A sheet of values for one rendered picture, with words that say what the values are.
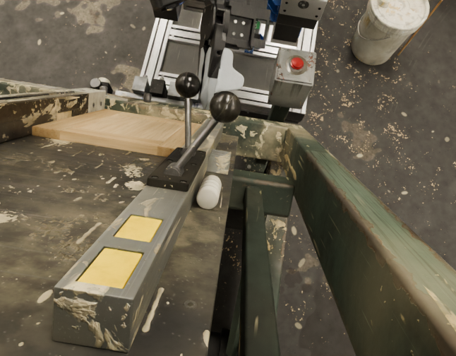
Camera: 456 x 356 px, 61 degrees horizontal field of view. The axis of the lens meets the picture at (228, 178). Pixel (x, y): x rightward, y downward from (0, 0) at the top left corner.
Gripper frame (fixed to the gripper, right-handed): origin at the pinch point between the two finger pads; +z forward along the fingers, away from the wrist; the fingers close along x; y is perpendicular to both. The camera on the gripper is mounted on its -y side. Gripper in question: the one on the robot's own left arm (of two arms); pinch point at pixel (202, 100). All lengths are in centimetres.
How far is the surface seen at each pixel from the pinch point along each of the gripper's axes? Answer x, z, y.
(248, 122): 51, 9, 27
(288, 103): 62, 2, 45
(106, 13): 200, -27, -15
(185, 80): -0.9, -2.7, -3.1
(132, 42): 186, -13, 1
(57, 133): 25.2, 12.1, -22.3
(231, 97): -14.1, -2.0, -0.2
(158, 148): 18.2, 11.9, -3.1
